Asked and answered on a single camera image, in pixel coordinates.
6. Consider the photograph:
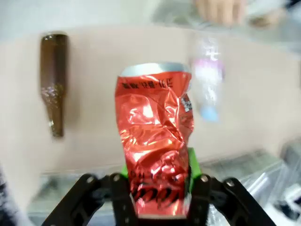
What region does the clear plastic storage bin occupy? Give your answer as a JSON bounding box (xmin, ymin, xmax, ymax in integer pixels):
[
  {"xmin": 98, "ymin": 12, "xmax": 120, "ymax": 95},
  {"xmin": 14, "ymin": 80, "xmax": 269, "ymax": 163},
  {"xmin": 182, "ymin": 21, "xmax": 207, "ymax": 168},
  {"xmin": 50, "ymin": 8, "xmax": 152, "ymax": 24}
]
[{"xmin": 199, "ymin": 148, "xmax": 301, "ymax": 226}]

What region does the brown glass bottle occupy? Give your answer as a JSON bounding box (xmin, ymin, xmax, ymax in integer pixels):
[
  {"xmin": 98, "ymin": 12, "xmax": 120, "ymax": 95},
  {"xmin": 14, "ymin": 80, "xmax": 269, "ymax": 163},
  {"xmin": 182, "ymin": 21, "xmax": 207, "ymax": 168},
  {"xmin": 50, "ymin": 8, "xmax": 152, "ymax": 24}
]
[{"xmin": 39, "ymin": 34, "xmax": 70, "ymax": 138}]

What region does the clear plastic bottle blue cap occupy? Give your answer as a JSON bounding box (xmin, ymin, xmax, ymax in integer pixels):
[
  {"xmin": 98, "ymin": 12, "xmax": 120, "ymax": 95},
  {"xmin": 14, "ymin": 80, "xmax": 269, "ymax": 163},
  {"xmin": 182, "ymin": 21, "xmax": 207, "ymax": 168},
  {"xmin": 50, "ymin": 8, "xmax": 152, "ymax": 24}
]
[{"xmin": 187, "ymin": 32, "xmax": 227, "ymax": 122}]

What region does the person's hand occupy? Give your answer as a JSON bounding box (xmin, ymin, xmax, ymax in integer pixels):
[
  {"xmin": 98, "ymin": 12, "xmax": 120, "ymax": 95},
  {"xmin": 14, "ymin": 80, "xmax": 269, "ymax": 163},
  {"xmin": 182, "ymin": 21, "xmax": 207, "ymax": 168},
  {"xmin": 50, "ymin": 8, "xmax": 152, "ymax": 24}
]
[{"xmin": 194, "ymin": 0, "xmax": 246, "ymax": 26}]

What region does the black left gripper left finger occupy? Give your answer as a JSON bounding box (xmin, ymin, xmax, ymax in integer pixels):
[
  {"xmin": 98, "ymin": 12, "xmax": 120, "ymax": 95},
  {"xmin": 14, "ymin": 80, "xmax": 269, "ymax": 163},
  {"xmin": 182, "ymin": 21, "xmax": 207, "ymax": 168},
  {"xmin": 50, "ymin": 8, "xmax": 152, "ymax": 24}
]
[{"xmin": 42, "ymin": 164, "xmax": 139, "ymax": 226}]

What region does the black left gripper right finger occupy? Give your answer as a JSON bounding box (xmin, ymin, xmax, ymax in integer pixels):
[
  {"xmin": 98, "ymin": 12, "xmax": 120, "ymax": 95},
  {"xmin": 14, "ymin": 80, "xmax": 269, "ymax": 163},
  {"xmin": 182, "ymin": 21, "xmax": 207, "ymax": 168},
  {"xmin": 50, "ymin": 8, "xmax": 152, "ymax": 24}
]
[{"xmin": 187, "ymin": 147, "xmax": 277, "ymax": 226}]

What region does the crushed red soda can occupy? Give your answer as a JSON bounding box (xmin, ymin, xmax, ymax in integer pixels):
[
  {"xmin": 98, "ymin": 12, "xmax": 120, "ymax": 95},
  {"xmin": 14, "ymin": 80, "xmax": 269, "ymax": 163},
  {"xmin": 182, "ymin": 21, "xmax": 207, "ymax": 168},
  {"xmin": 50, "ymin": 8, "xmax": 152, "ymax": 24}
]
[{"xmin": 114, "ymin": 62, "xmax": 195, "ymax": 219}]

